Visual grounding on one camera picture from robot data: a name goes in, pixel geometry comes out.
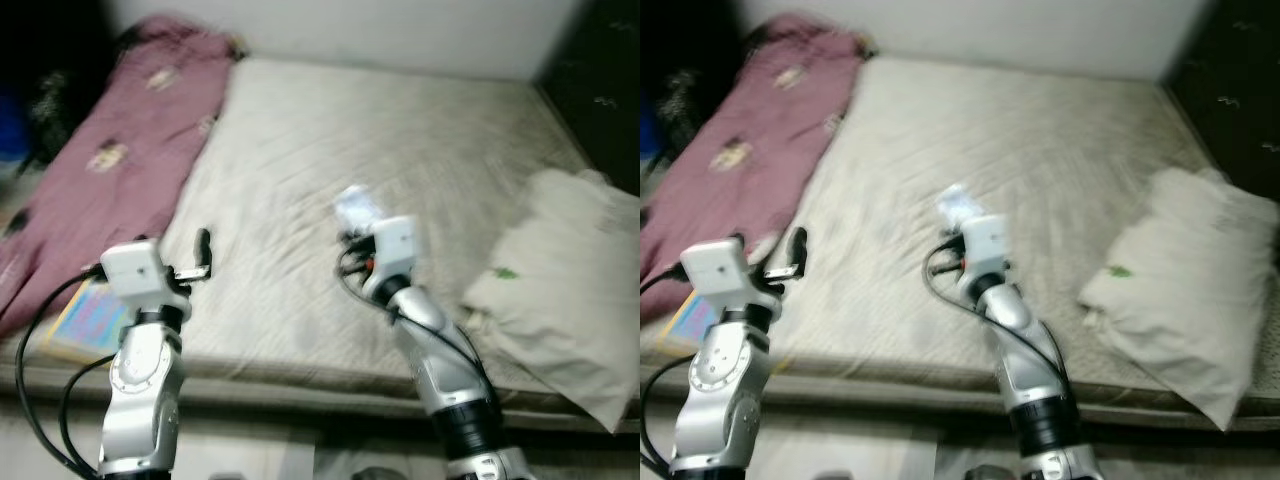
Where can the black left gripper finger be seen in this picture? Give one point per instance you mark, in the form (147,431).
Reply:
(798,248)
(203,248)

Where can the white blue plastic packet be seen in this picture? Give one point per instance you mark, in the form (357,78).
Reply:
(358,208)
(960,206)

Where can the blue yellow-bordered children's book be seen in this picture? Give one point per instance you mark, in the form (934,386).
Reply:
(85,325)
(692,325)

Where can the white pillow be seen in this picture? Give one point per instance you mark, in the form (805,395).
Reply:
(560,290)
(1180,290)

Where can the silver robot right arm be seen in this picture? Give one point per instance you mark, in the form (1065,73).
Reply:
(1035,360)
(450,370)

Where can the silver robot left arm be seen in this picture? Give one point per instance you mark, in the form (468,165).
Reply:
(140,400)
(715,400)

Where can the white quilted mattress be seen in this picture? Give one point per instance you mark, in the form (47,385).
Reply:
(1000,150)
(350,150)

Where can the maroon blanket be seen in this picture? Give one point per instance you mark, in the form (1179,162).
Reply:
(120,150)
(740,150)

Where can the black tufted headboard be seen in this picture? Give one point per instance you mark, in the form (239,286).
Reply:
(595,90)
(1230,90)

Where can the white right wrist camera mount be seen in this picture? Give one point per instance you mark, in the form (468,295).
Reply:
(990,245)
(395,250)

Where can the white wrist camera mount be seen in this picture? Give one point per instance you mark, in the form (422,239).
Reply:
(395,250)
(722,272)
(990,245)
(140,275)

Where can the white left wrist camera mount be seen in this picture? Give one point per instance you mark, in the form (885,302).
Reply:
(722,272)
(140,275)

